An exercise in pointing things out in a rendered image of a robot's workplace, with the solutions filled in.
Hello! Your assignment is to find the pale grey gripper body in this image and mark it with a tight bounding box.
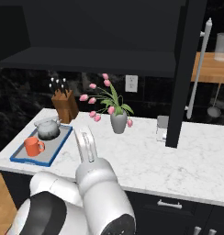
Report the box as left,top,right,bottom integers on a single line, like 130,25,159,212
73,124,99,164

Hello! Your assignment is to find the blue tray with grey inset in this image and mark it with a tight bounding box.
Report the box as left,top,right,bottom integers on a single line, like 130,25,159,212
9,124,73,168

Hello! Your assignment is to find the grey kettle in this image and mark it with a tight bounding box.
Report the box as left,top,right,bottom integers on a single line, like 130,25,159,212
33,117,62,141

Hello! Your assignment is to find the orange mug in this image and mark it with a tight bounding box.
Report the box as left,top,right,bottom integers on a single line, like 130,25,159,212
23,136,46,158

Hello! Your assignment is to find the dark base cabinet run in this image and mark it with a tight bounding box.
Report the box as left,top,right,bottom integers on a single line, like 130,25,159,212
0,170,224,235

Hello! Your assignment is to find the dark cabinet door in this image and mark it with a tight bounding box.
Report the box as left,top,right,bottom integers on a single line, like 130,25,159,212
164,0,208,149

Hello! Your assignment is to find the grey vase with pink tulips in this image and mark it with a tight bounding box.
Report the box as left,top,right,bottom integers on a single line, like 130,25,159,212
79,73,135,135

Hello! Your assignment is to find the wooden knife block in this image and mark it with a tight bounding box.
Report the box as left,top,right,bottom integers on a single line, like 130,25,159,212
50,88,80,125

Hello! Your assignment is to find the clear glass jar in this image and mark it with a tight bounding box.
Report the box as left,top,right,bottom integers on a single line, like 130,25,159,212
155,115,170,142

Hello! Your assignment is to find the dark drawer front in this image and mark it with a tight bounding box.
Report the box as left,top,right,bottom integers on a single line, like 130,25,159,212
126,191,215,221

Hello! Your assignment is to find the hanging grey ladle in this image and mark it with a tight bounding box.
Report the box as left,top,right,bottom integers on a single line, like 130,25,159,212
207,83,222,119

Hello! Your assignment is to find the tall clear glass container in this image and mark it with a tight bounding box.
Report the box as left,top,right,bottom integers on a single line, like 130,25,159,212
214,32,224,62

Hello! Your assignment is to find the white wall outlet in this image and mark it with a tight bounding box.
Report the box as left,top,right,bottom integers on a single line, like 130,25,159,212
125,74,139,94

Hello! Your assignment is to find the dark wall cabinet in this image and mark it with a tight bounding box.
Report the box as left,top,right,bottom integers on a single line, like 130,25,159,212
0,0,187,79

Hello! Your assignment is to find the white drawer handle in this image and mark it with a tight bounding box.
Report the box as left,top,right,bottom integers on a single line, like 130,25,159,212
156,198,184,210

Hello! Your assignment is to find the long white door handle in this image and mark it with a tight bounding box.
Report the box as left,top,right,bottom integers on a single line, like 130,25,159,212
185,17,214,120

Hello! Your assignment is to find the wooden wall shelf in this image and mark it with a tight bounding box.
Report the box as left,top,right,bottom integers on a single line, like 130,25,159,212
190,51,224,84

